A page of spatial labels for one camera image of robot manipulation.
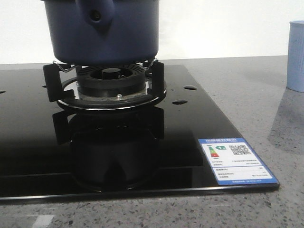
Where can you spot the black metal pot support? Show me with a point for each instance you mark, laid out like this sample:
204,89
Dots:
62,86

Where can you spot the light blue plastic cup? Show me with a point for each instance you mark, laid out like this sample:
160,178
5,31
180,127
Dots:
295,63

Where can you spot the blue energy label sticker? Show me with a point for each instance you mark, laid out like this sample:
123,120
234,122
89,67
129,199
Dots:
234,162

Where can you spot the black glass stove top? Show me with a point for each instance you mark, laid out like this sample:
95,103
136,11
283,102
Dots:
47,153

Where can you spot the dark blue cooking pot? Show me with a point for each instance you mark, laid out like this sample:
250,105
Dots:
103,32

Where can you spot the black round gas burner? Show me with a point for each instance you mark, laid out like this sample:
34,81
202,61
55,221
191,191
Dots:
109,81

